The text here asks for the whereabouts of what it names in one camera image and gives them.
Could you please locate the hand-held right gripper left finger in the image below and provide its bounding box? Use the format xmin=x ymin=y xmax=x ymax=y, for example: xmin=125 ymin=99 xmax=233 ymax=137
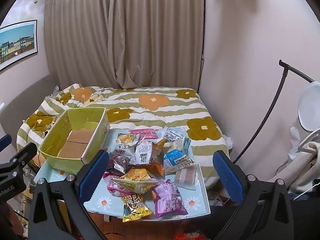
xmin=29 ymin=149 xmax=110 ymax=240

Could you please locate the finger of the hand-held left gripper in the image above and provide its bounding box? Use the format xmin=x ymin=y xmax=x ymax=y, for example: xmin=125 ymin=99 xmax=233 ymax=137
xmin=5 ymin=142 xmax=38 ymax=178
xmin=0 ymin=134 xmax=12 ymax=152

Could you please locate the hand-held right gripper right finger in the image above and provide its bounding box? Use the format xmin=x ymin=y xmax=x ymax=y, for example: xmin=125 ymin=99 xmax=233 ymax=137
xmin=212 ymin=150 xmax=294 ymax=240

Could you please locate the pink white snack packet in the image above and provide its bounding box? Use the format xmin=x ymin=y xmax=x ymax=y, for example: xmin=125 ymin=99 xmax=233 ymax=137
xmin=107 ymin=179 xmax=131 ymax=197

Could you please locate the green cardboard box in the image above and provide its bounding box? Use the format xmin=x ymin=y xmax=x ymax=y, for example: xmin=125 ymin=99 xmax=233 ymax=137
xmin=37 ymin=107 xmax=110 ymax=175

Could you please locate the white grey snack packet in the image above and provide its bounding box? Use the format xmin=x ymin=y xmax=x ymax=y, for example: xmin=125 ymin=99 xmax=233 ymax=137
xmin=129 ymin=136 xmax=161 ymax=166

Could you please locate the purple snack packet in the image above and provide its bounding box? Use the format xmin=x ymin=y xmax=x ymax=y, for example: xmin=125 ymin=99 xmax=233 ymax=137
xmin=151 ymin=179 xmax=188 ymax=218

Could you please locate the white cloth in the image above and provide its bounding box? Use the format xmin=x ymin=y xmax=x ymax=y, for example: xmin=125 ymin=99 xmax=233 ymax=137
xmin=223 ymin=134 xmax=234 ymax=153

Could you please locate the light blue daisy table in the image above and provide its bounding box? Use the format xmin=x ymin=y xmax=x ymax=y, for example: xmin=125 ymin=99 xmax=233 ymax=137
xmin=34 ymin=127 xmax=212 ymax=222

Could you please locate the clear pack of beige crackers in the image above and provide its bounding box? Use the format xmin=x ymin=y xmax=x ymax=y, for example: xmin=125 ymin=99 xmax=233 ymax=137
xmin=174 ymin=168 xmax=198 ymax=190

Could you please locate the white packet with snack picture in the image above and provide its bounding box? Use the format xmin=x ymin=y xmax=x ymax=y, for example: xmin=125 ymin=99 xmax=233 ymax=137
xmin=114 ymin=132 xmax=137 ymax=158

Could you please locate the yellow brown snack packet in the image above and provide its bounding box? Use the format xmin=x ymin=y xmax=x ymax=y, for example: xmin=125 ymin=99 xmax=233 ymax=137
xmin=121 ymin=193 xmax=153 ymax=222

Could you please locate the grey padded headboard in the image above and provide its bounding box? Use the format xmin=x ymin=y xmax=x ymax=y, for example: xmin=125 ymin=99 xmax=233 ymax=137
xmin=0 ymin=74 xmax=60 ymax=160

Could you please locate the beige teal snack packet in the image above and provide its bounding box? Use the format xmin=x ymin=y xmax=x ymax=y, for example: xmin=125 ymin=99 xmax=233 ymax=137
xmin=168 ymin=137 xmax=192 ymax=155

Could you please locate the orange snack packet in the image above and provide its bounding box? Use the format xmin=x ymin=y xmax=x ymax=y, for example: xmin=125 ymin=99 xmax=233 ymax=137
xmin=149 ymin=162 xmax=166 ymax=178

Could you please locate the pale blue white snack packet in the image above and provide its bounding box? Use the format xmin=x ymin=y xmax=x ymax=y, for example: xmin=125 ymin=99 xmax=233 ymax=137
xmin=161 ymin=128 xmax=187 ymax=144

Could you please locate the red packet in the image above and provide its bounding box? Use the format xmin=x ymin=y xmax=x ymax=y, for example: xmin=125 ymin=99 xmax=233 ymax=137
xmin=174 ymin=232 xmax=207 ymax=240

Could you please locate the cream cloth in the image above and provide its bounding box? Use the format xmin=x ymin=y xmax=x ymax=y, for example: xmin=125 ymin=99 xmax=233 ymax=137
xmin=287 ymin=125 xmax=320 ymax=193

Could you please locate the green striped flower blanket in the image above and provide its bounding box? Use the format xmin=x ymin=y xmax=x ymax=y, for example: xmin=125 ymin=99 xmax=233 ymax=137
xmin=16 ymin=86 xmax=231 ymax=188

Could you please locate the black curved lamp pole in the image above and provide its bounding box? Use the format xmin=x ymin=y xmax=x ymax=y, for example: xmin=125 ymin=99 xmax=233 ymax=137
xmin=232 ymin=59 xmax=315 ymax=165

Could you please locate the white round lamp head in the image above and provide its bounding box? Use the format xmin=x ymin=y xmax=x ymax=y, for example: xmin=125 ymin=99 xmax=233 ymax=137
xmin=297 ymin=81 xmax=320 ymax=132

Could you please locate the beige curtain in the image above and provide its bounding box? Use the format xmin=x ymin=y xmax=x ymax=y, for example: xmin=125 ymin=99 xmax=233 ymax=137
xmin=44 ymin=0 xmax=208 ymax=91

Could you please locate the wall poster of houses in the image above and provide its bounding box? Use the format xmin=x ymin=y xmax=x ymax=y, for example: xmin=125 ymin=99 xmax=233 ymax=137
xmin=0 ymin=19 xmax=39 ymax=71

